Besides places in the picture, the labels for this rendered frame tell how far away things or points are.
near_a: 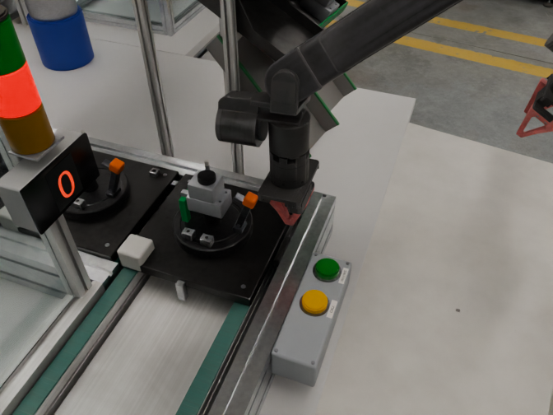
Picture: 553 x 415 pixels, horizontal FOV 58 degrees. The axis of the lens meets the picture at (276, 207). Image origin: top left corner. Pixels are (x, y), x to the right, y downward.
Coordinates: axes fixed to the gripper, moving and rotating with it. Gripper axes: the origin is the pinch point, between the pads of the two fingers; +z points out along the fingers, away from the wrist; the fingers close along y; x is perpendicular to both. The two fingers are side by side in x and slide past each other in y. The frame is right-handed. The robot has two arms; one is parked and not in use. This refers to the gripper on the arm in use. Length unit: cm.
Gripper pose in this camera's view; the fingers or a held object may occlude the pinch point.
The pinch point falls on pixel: (289, 220)
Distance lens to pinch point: 80.6
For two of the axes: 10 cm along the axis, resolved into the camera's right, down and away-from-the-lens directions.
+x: 9.4, 2.1, -2.6
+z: 0.2, 7.3, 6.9
